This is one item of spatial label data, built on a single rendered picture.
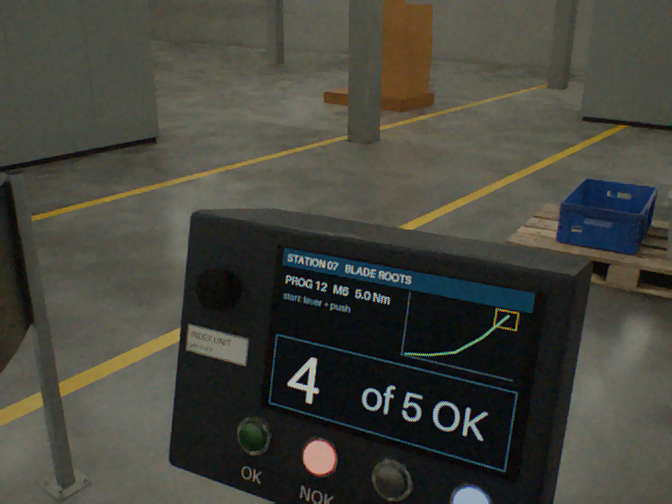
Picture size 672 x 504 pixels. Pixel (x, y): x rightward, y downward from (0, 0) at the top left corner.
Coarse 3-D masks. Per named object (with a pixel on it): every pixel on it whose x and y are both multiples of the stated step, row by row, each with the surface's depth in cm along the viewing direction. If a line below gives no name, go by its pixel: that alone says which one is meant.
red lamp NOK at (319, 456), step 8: (312, 440) 44; (320, 440) 44; (328, 440) 44; (304, 448) 45; (312, 448) 44; (320, 448) 44; (328, 448) 44; (336, 448) 44; (304, 456) 44; (312, 456) 44; (320, 456) 43; (328, 456) 43; (336, 456) 44; (304, 464) 45; (312, 464) 44; (320, 464) 43; (328, 464) 43; (336, 464) 44; (312, 472) 44; (320, 472) 44; (328, 472) 44
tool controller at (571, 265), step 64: (192, 256) 48; (256, 256) 45; (320, 256) 43; (384, 256) 42; (448, 256) 40; (512, 256) 41; (576, 256) 46; (192, 320) 48; (256, 320) 46; (320, 320) 44; (384, 320) 42; (448, 320) 40; (512, 320) 38; (576, 320) 41; (192, 384) 48; (256, 384) 46; (384, 384) 42; (448, 384) 40; (512, 384) 39; (192, 448) 49; (384, 448) 42; (448, 448) 41; (512, 448) 39
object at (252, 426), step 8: (248, 416) 47; (256, 416) 46; (240, 424) 47; (248, 424) 46; (256, 424) 46; (264, 424) 46; (240, 432) 46; (248, 432) 46; (256, 432) 46; (264, 432) 46; (240, 440) 46; (248, 440) 46; (256, 440) 45; (264, 440) 46; (272, 440) 46; (248, 448) 46; (256, 448) 46; (264, 448) 46
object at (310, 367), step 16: (288, 336) 45; (288, 352) 45; (304, 352) 44; (320, 352) 44; (336, 352) 43; (272, 368) 45; (288, 368) 45; (304, 368) 44; (320, 368) 44; (336, 368) 43; (272, 384) 45; (288, 384) 45; (304, 384) 44; (320, 384) 44; (336, 384) 43; (272, 400) 46; (288, 400) 45; (304, 400) 45; (320, 400) 44; (336, 400) 44; (320, 416) 44
